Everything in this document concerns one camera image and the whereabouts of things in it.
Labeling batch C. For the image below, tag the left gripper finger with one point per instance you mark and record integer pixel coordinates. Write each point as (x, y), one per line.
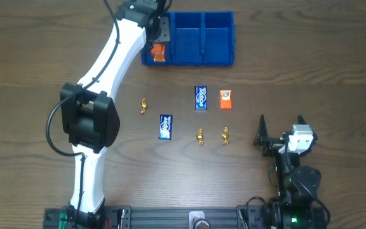
(163, 31)

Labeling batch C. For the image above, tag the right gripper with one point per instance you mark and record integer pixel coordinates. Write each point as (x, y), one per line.
(273, 147)

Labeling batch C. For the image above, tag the blue candy pack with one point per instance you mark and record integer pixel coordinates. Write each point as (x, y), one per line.
(165, 127)
(200, 98)

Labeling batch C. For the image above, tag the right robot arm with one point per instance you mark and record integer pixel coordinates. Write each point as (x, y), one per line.
(308, 181)

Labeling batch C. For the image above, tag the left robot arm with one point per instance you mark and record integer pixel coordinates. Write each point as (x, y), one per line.
(129, 41)

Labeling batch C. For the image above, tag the blue tray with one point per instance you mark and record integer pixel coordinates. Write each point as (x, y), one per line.
(216, 47)

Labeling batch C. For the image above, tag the gold wrapped candy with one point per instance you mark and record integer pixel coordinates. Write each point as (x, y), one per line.
(199, 136)
(225, 135)
(143, 105)

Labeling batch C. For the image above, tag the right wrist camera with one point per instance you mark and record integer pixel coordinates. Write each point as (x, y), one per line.
(300, 138)

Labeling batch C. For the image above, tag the mounting rail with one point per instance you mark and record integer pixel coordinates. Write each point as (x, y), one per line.
(164, 217)

